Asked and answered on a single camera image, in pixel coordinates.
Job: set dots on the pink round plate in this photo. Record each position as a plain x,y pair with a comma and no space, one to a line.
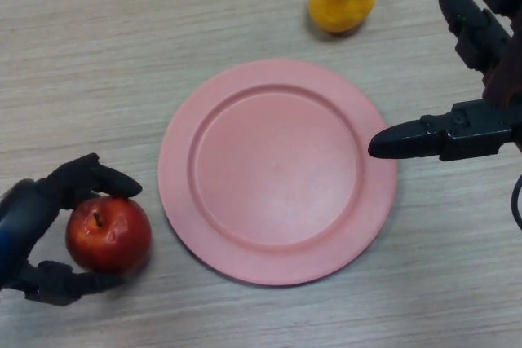
277,173

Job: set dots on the red apple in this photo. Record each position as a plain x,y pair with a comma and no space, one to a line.
108,240

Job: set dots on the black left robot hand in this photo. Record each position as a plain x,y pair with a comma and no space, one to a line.
24,217

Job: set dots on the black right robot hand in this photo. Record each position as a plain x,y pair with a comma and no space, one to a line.
473,132

